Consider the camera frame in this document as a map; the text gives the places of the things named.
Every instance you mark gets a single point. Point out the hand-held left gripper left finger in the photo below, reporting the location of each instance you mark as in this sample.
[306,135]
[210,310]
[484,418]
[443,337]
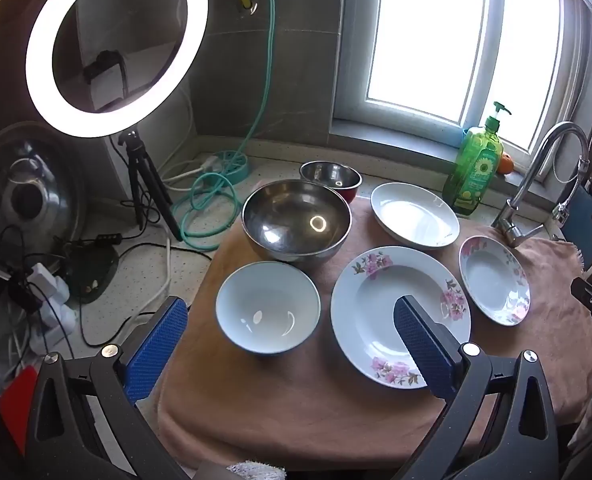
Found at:
[161,340]

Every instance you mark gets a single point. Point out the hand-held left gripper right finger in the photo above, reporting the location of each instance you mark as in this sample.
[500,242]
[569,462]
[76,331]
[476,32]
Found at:
[418,340]

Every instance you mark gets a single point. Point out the large floral plate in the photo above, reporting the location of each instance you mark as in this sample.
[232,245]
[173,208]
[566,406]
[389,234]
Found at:
[370,305]

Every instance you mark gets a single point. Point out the small floral plate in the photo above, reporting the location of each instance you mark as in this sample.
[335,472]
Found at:
[493,280]

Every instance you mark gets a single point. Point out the light blue bowl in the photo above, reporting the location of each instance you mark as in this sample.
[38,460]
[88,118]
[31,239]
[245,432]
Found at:
[268,305]

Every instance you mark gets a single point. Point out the plain white plate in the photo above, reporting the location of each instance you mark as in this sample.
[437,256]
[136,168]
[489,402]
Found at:
[415,215]

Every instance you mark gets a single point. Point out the large steel bowl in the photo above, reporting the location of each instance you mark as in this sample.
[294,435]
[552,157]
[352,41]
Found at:
[296,220]

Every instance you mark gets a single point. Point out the small red steel bowl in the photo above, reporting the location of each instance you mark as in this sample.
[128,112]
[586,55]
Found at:
[331,175]

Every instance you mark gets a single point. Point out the blue utensil holder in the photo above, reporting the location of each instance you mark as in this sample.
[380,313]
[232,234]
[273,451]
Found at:
[578,220]

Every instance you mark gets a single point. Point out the chrome faucet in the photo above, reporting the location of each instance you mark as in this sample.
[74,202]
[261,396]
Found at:
[535,170]

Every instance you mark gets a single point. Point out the orange fruit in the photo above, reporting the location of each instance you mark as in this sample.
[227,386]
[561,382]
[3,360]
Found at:
[504,163]

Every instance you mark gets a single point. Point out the green dish soap bottle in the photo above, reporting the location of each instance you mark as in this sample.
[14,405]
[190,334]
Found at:
[475,170]

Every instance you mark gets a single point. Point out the white knit cloth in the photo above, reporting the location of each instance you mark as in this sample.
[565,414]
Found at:
[256,471]

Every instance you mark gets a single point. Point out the black tripod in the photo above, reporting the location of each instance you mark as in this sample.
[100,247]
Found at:
[137,160]

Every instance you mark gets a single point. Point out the teal power strip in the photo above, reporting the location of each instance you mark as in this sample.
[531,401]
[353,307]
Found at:
[241,170]

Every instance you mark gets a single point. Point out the white framed window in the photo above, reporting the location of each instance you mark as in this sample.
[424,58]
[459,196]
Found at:
[425,35]

